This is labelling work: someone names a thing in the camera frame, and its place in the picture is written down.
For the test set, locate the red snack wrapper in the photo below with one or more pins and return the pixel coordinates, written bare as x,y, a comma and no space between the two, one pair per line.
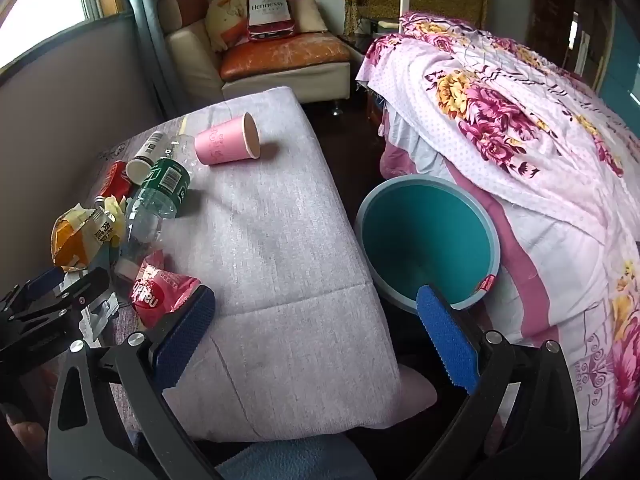
155,290

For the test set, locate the cream leather sofa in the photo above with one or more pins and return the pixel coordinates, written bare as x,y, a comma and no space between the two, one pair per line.
200,60

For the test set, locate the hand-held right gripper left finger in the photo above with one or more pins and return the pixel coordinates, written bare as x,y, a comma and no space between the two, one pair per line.
185,340

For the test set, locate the red bucket tag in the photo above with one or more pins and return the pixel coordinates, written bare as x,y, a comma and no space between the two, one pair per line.
487,282

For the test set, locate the pink paper cup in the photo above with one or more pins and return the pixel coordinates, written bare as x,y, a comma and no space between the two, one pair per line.
220,142

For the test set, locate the yellow cartoon cushion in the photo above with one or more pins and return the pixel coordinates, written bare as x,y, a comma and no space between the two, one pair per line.
225,25

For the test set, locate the yellow patterned napkin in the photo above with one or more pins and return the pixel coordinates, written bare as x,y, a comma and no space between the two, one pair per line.
116,210

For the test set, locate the beige pillow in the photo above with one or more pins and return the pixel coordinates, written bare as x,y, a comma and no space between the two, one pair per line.
310,15

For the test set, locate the clear plastic bottle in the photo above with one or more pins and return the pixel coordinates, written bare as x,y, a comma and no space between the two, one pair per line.
184,147

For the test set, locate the person's left hand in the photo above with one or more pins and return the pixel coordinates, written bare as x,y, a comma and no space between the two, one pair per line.
27,437

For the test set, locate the pink white bedsheet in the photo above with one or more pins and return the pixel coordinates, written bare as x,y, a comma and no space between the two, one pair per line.
550,285

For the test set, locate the blue cloth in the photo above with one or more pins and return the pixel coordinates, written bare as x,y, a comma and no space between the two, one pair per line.
300,460

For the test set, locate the teal plastic bucket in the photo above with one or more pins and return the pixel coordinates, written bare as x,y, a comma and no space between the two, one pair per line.
425,230

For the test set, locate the bottle shaped pillow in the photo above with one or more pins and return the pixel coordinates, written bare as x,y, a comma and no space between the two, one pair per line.
269,7

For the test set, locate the red drink can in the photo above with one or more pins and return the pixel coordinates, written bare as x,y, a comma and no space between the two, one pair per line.
112,180

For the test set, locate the floral pink quilt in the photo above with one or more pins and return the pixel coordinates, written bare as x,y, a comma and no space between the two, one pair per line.
500,110

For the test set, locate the orange seat cushion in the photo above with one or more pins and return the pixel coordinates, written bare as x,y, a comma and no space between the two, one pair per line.
280,55

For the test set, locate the lilac tablecloth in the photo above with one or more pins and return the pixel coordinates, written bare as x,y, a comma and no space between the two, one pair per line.
260,240

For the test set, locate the orange white snack bag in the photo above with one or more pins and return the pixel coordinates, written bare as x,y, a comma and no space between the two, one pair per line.
75,240

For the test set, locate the green label plastic bottle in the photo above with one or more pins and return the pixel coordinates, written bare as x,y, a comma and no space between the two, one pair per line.
165,180

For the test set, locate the dark wooden door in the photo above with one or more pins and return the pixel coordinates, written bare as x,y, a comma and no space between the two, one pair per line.
555,10

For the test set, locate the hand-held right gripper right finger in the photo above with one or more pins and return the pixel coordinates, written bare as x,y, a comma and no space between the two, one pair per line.
445,340

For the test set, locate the white small bottle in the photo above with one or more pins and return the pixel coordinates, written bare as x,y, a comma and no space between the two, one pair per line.
150,147

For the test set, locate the teal cabinet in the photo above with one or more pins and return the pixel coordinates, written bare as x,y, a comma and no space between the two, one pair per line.
622,70

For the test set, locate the grey blue curtain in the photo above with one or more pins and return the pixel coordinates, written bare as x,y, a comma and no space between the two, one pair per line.
145,20

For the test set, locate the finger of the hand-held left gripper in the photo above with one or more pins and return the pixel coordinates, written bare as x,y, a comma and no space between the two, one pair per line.
45,280
85,287

